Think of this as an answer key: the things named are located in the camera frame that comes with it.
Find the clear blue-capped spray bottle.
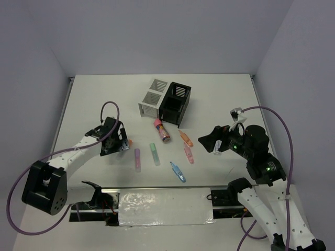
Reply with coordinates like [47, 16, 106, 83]
[213, 140, 222, 155]

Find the white slatted pen holder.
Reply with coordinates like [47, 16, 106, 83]
[138, 78, 170, 119]

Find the silver foil sheet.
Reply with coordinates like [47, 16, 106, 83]
[118, 188, 215, 226]

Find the orange highlighter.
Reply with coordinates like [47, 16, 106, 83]
[179, 130, 193, 147]

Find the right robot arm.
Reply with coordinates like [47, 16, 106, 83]
[198, 125, 326, 250]

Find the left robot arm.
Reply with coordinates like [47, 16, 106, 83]
[21, 117, 129, 215]

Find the pink highlighter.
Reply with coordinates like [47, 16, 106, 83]
[184, 143, 194, 164]

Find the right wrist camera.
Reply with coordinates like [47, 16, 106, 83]
[229, 107, 247, 131]

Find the black slatted pen holder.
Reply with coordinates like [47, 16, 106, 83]
[159, 82, 192, 128]

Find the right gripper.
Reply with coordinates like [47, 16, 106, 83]
[197, 120, 252, 158]

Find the green highlighter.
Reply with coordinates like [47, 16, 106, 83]
[150, 143, 160, 166]

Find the pink-capped marker tube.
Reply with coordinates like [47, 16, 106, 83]
[153, 119, 171, 143]

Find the purple highlighter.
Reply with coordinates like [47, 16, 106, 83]
[135, 149, 141, 173]

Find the blue highlighter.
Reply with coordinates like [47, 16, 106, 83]
[170, 162, 186, 183]

